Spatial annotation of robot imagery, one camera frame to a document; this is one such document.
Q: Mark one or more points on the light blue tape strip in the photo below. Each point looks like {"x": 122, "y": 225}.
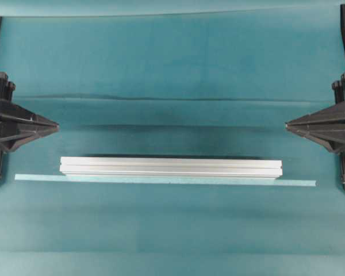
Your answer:
{"x": 167, "y": 180}

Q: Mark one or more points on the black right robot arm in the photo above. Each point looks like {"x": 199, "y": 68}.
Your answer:
{"x": 339, "y": 92}

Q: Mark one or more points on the teal table cloth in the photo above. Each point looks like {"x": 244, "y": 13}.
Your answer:
{"x": 175, "y": 78}

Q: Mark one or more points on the silver aluminium extrusion rail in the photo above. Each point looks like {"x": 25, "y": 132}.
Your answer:
{"x": 171, "y": 167}

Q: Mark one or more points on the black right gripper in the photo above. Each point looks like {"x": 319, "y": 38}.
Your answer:
{"x": 331, "y": 137}

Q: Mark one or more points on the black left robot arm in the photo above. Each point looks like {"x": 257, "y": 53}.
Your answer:
{"x": 19, "y": 126}

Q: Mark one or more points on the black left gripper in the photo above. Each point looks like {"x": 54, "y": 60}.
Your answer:
{"x": 27, "y": 134}

